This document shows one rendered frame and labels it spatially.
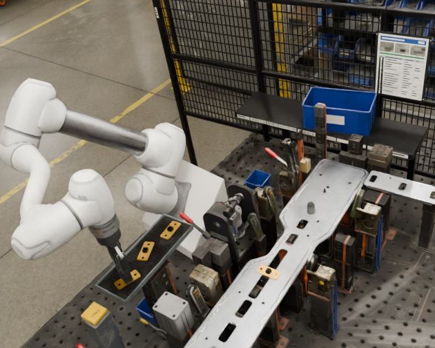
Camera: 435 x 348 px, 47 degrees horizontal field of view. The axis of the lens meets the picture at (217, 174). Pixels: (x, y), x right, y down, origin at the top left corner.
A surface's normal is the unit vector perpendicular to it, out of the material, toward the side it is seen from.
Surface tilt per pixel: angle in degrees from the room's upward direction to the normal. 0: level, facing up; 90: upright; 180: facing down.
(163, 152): 78
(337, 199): 0
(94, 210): 87
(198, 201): 44
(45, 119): 85
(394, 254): 0
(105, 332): 90
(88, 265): 0
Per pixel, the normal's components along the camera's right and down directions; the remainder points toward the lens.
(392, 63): -0.55, 0.60
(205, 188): -0.57, -0.16
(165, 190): 0.74, 0.23
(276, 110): -0.15, -0.76
